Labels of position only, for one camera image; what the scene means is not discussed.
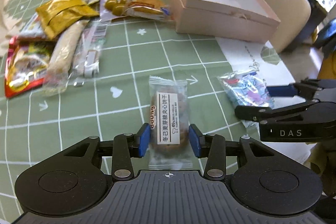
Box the green olives packet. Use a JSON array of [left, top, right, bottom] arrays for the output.
[[99, 0, 127, 22]]

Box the cream canvas bag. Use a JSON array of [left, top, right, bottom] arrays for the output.
[[0, 0, 24, 57]]

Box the white paper sheet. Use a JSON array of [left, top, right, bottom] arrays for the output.
[[217, 38, 294, 86]]

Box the beige rice cracker packet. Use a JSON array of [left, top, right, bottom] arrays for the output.
[[43, 20, 89, 97]]

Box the pink open box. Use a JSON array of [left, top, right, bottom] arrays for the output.
[[169, 0, 280, 44]]

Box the yellow snack packet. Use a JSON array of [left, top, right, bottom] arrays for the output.
[[35, 0, 99, 39]]

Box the beige chair right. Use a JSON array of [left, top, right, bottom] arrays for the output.
[[264, 0, 311, 53]]

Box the white red snack packet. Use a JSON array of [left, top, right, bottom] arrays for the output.
[[18, 13, 50, 41]]

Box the clear long snack packet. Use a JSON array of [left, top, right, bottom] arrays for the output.
[[71, 20, 108, 79]]

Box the bread snack packet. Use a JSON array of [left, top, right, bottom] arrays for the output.
[[123, 0, 172, 21]]

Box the red glossy snack packet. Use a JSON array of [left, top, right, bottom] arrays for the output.
[[4, 36, 55, 98]]

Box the clear biscuit packet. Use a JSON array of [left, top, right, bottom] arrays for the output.
[[149, 76, 193, 170]]

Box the silver blue snack packet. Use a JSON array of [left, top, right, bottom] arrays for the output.
[[217, 70, 275, 127]]

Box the green checked tablecloth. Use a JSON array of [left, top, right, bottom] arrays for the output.
[[0, 0, 289, 222]]

